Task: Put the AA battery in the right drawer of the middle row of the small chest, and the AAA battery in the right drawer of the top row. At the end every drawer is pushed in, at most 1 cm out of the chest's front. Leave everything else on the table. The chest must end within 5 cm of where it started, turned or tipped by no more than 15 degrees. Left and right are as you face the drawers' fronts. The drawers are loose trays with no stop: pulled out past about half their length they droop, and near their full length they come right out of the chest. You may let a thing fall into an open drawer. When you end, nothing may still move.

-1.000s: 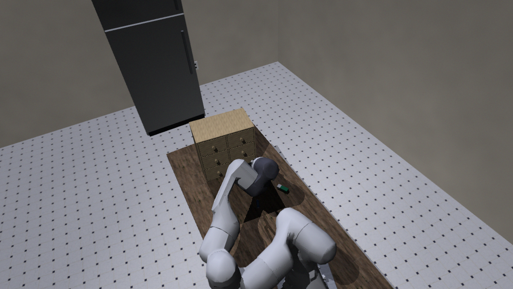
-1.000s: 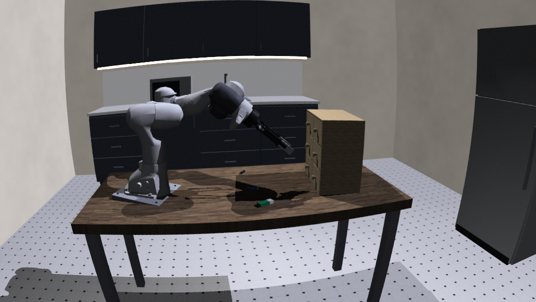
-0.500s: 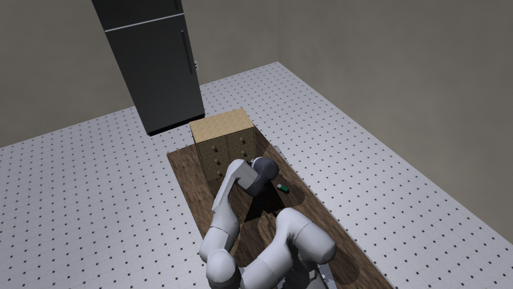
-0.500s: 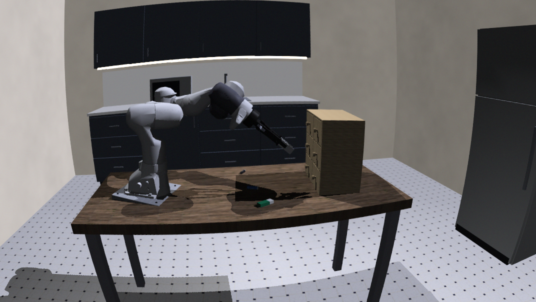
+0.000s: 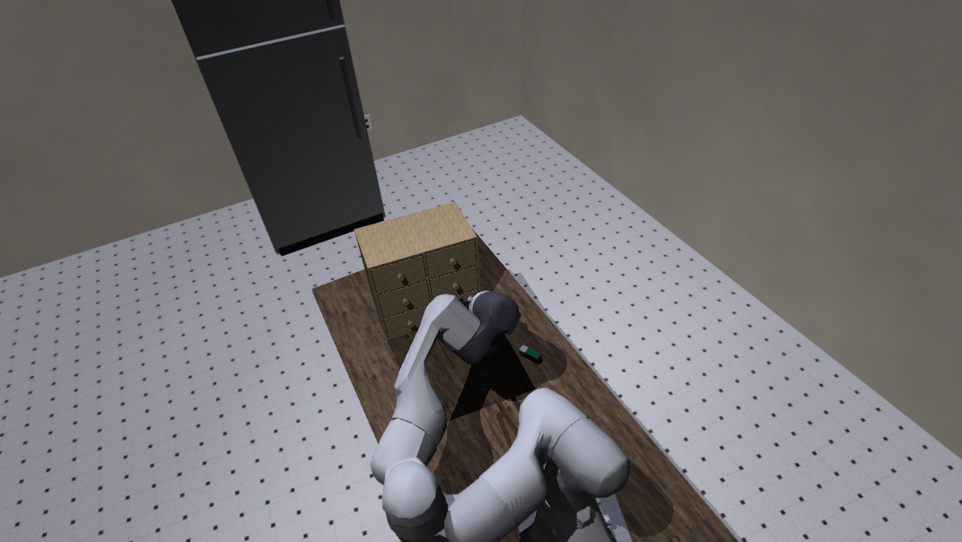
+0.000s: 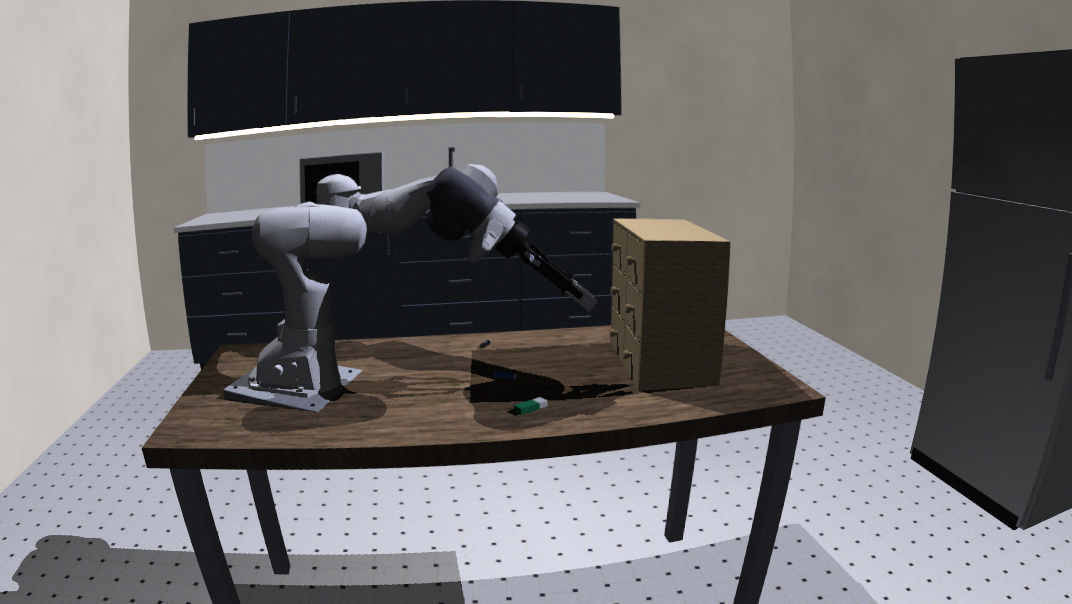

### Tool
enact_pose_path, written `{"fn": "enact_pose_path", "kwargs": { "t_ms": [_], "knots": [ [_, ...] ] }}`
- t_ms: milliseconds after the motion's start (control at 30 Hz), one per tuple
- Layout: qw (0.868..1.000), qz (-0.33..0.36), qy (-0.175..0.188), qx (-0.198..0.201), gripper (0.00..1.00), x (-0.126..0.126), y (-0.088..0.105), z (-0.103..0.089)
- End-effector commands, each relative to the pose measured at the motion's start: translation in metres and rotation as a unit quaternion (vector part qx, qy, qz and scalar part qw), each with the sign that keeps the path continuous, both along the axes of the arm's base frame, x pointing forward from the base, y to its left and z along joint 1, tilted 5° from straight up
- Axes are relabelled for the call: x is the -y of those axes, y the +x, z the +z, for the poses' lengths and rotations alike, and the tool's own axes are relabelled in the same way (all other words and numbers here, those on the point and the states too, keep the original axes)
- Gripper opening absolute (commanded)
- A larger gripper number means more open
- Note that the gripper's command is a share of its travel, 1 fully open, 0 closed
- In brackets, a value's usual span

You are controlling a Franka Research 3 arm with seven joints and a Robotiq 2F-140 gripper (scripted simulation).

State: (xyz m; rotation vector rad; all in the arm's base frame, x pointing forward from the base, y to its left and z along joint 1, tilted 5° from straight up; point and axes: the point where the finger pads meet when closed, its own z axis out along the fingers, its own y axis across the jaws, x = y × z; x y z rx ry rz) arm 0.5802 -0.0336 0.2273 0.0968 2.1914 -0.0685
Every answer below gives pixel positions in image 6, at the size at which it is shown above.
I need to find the small dark brown chest of drawers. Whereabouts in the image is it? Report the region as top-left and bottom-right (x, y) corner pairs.
(610, 219), (730, 391)

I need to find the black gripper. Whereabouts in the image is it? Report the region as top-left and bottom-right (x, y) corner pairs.
(495, 221), (597, 311)

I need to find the brown wooden drawer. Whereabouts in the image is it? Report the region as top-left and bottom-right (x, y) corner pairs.
(611, 265), (626, 318)
(626, 233), (644, 291)
(609, 306), (625, 360)
(625, 279), (643, 340)
(623, 324), (640, 387)
(612, 223), (627, 272)

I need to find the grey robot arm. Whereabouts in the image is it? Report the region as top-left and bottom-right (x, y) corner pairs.
(248, 164), (515, 398)

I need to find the green and white eraser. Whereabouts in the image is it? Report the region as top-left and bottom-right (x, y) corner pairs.
(513, 397), (548, 415)

